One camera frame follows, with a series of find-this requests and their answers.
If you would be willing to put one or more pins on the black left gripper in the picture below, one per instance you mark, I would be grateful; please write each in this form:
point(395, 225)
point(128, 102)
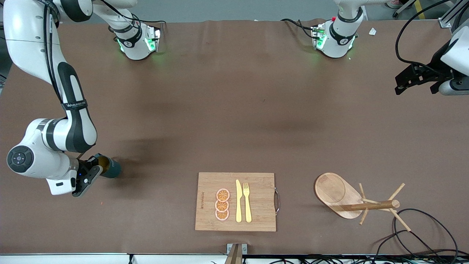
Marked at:
point(436, 61)

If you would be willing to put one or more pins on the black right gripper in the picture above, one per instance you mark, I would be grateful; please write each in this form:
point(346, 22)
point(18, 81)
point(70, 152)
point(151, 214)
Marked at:
point(84, 168)

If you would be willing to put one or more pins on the dark green mug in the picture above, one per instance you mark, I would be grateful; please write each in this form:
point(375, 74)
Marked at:
point(111, 168)

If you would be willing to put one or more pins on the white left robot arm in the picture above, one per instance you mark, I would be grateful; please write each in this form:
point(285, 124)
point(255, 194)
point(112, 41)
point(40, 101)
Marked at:
point(339, 36)

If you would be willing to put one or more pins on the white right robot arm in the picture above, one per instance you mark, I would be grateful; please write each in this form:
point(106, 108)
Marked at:
point(33, 47)

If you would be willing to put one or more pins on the white paper scrap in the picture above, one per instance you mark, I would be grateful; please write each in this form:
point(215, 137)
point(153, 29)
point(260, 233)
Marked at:
point(372, 31)

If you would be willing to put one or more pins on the wooden mug tree stand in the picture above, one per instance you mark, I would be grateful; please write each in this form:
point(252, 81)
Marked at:
point(335, 192)

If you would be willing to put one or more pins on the orange slice toy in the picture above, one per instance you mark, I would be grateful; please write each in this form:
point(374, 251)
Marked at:
point(222, 215)
point(222, 195)
point(222, 205)

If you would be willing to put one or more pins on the brown table cover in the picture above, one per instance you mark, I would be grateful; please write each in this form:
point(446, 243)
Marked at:
point(220, 128)

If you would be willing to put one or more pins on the yellow plastic knife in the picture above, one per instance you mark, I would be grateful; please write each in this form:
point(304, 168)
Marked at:
point(239, 201)

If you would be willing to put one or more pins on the yellow plastic fork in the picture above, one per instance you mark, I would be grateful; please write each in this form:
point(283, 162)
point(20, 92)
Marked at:
point(247, 205)

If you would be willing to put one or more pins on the bamboo cutting board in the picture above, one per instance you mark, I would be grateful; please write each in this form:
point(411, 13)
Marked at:
point(256, 198)

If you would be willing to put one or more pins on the aluminium frame post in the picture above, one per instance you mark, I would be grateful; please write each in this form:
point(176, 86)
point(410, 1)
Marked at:
point(449, 18)

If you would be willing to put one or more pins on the metal mounting bracket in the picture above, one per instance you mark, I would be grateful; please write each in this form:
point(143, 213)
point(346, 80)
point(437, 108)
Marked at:
point(236, 251)

